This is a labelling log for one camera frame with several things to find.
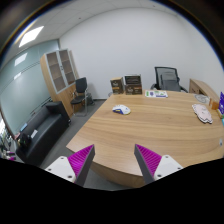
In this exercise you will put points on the black visitor chair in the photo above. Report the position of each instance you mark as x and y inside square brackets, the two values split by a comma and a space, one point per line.
[80, 95]

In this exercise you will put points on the purple upright box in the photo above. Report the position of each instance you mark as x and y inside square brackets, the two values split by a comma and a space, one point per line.
[221, 100]

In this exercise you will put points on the wooden side desk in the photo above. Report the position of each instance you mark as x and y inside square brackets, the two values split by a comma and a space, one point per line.
[200, 87]

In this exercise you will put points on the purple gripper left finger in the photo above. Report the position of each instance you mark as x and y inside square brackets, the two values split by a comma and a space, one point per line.
[75, 167]

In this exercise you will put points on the pink cloud-shaped mouse pad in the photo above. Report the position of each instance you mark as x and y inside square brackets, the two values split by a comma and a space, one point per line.
[202, 113]

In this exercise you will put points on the black mesh office chair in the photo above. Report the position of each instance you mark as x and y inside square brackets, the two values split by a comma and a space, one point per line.
[167, 79]

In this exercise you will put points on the large dark brown box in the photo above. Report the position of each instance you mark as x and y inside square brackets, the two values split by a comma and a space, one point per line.
[133, 84]

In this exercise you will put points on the small brown cardboard box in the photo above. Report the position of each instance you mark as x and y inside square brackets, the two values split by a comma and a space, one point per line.
[117, 85]

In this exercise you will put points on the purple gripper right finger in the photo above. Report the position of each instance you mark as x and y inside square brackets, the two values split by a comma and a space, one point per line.
[154, 166]

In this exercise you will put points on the round grey coaster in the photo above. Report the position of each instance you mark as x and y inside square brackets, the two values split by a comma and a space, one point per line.
[202, 98]

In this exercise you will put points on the wooden glass-door cabinet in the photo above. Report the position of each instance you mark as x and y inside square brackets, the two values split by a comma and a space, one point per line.
[60, 78]

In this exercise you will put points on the white green leaflet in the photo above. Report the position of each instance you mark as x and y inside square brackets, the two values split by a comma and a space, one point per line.
[156, 94]

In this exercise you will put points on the orange brown box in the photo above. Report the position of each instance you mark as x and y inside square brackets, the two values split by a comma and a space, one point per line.
[213, 104]

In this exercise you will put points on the table cable grommet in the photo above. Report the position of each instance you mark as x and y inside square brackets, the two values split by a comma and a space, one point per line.
[220, 142]

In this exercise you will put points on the black leather sofa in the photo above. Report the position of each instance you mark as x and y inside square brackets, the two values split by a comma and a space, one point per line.
[42, 132]

